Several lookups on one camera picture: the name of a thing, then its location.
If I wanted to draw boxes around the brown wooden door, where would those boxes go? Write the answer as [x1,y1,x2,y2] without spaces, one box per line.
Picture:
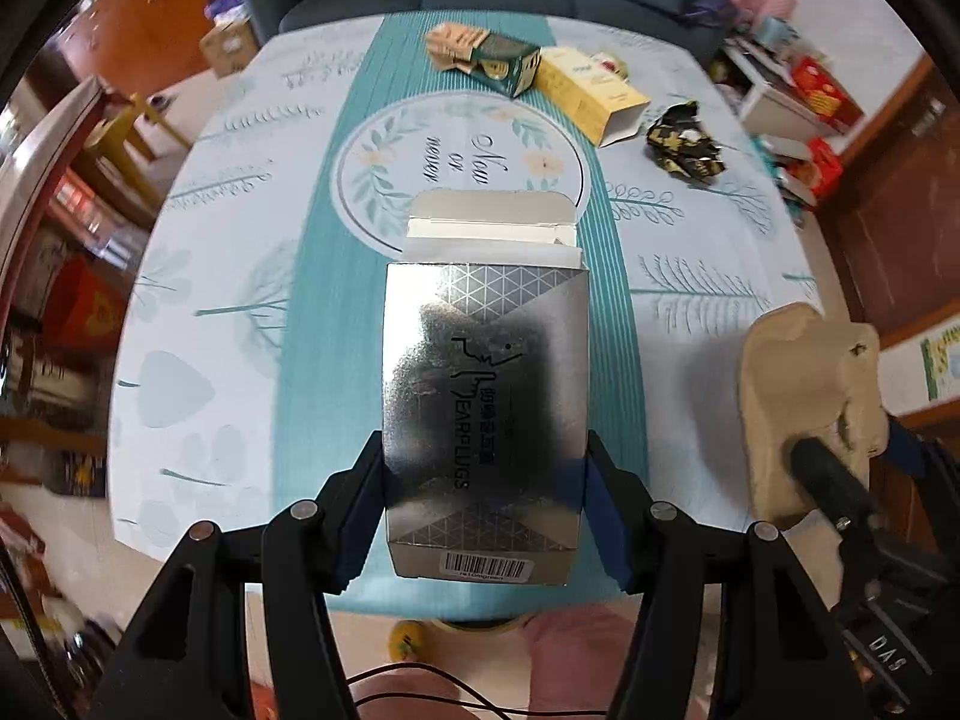
[817,52,960,362]

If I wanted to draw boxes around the white cabinet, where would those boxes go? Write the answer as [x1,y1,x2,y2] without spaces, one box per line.
[720,45,818,144]

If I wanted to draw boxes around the yellow cardboard box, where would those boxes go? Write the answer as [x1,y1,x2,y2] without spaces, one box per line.
[536,47,652,149]

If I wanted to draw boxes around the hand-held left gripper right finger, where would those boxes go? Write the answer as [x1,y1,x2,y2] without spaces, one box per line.
[586,431,856,720]

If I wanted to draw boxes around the teal storage box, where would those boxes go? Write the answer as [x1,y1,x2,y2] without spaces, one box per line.
[753,15,797,55]

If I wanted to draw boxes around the dark wooden shelf unit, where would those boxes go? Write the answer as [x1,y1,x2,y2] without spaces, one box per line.
[0,82,160,407]

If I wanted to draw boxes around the purple bag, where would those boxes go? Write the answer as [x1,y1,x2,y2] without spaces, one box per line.
[679,0,740,28]

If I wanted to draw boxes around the light blue printed tablecloth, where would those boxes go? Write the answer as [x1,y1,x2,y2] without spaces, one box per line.
[111,11,826,628]

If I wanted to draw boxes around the brown pulp cup tray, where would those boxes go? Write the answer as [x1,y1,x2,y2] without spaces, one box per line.
[739,302,890,533]

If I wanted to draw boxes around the silver cardboard box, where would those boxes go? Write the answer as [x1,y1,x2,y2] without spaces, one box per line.
[381,191,590,588]

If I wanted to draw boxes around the thin black cable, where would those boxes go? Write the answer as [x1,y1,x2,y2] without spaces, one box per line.
[349,660,625,720]

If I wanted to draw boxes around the yellow round object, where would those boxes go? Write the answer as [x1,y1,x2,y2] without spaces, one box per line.
[385,617,425,665]

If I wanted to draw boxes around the tan paper packet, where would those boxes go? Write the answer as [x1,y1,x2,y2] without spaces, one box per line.
[425,22,492,77]

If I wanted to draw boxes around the black and gold wrapper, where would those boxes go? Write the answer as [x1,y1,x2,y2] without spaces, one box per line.
[645,100,728,182]

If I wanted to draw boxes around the red gift box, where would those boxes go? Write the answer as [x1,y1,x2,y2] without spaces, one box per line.
[791,56,866,129]

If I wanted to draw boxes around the small dark green box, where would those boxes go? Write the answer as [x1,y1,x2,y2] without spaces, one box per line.
[474,36,542,99]

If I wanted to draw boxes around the red paper bag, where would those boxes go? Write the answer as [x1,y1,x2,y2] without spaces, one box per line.
[802,136,845,200]

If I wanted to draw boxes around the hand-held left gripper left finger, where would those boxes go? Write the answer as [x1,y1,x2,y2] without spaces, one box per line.
[94,431,387,720]

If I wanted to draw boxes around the brown cardboard box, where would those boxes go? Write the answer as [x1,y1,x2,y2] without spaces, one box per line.
[199,15,263,78]

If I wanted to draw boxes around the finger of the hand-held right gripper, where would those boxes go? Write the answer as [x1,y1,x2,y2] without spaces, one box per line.
[791,437,875,541]
[886,420,954,489]

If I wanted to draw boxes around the colourful wall chart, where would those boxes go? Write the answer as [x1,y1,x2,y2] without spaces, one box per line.
[921,315,960,403]

